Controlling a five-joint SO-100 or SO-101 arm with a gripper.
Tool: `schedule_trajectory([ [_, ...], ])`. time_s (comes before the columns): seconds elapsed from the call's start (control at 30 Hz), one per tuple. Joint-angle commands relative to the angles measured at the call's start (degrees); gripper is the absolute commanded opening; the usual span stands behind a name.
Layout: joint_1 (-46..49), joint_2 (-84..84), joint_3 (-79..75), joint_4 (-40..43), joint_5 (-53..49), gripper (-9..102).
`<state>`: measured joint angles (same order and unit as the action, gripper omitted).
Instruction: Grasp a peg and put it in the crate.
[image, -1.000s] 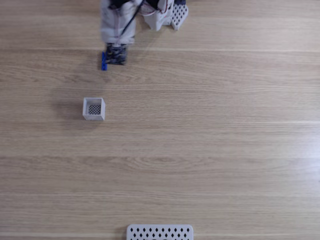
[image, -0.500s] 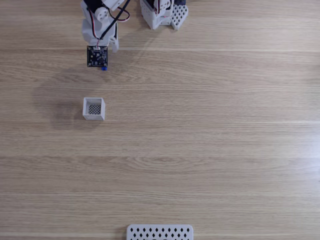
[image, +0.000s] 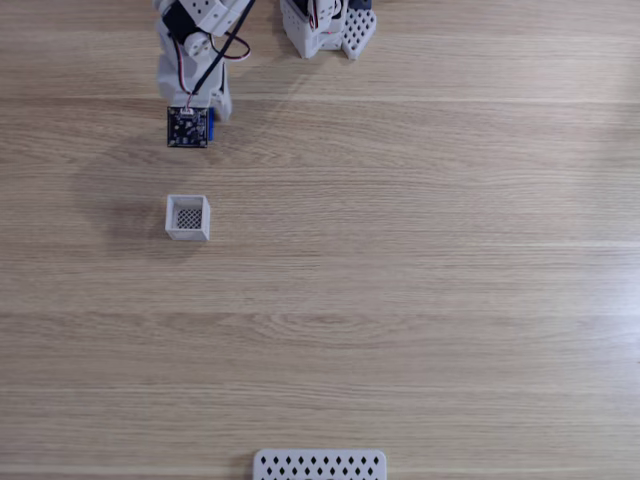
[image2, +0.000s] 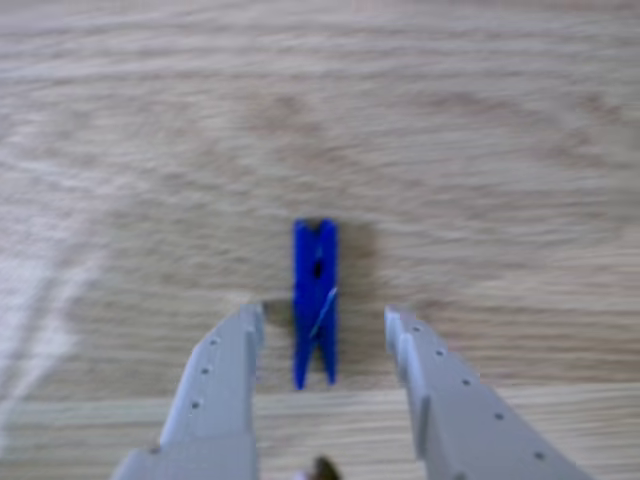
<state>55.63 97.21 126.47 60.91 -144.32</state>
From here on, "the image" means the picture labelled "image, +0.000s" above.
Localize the white perforated base plate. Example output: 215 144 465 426
341 6 378 62

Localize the black cable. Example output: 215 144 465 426
191 0 257 96

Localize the white plate with diamond holes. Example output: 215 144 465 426
252 448 388 480

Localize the black camera circuit board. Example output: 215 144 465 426
166 105 210 149

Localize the small white perforated crate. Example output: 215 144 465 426
164 194 212 243

